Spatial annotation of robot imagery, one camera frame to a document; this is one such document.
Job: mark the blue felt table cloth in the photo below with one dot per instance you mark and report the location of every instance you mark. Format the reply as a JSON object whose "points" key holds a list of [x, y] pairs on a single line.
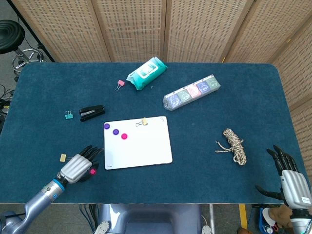
{"points": [[195, 175]]}

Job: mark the pink binder clip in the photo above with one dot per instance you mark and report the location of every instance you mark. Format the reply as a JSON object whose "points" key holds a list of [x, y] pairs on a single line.
{"points": [[121, 83]]}

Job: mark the blue plastic crate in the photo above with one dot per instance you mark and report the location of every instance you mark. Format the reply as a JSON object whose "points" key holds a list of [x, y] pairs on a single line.
{"points": [[262, 219]]}

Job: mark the green wet wipes pack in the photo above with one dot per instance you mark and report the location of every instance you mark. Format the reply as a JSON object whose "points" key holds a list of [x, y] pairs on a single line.
{"points": [[146, 73]]}

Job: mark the black diagonal pole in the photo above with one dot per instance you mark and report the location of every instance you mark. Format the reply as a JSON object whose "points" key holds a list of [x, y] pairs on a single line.
{"points": [[31, 31]]}

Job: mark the teal binder clip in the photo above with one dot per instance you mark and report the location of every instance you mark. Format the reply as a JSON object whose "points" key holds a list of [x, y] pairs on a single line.
{"points": [[69, 116]]}

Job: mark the black round stool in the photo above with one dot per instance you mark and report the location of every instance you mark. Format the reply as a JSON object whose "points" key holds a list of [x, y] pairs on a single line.
{"points": [[9, 34]]}

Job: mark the grey blue robot torso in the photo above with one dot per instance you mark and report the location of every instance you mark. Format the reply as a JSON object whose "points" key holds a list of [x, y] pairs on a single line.
{"points": [[151, 219]]}

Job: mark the purple round magnet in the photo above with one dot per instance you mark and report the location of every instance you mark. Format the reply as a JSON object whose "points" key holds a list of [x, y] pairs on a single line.
{"points": [[115, 131], [106, 126]]}

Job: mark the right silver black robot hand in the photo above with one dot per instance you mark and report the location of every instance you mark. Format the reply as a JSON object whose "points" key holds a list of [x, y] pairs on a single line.
{"points": [[295, 187]]}

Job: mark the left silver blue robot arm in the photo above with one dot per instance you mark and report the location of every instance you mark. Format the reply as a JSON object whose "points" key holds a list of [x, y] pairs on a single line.
{"points": [[39, 202]]}

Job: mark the pink round magnet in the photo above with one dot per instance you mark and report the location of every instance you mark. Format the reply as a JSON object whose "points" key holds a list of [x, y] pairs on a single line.
{"points": [[92, 171], [124, 136]]}

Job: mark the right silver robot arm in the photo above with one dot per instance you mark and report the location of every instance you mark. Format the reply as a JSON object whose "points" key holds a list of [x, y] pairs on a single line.
{"points": [[299, 221]]}

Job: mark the black stapler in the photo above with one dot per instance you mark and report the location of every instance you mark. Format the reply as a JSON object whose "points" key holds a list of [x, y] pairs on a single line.
{"points": [[92, 112]]}

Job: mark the white magnetic board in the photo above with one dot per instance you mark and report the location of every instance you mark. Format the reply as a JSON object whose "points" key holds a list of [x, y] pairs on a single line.
{"points": [[139, 146]]}

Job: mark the wrapped tissue multipack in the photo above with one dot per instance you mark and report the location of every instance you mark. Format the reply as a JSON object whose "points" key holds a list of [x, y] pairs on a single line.
{"points": [[192, 92]]}

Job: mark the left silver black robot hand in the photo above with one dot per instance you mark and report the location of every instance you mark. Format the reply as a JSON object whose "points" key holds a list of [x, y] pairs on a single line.
{"points": [[75, 168]]}

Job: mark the brown plush toy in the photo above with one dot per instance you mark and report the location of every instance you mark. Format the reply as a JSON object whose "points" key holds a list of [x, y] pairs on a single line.
{"points": [[280, 215]]}

